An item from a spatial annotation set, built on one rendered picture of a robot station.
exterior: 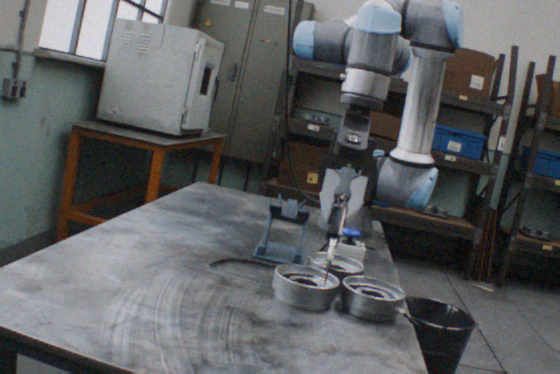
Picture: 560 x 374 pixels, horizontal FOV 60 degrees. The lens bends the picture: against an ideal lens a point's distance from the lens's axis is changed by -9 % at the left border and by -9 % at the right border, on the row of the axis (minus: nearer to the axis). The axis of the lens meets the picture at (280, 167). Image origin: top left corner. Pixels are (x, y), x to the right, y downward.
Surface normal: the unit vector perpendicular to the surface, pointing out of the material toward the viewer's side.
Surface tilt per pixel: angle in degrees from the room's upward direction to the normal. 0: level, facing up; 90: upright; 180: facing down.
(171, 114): 88
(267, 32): 90
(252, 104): 90
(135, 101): 90
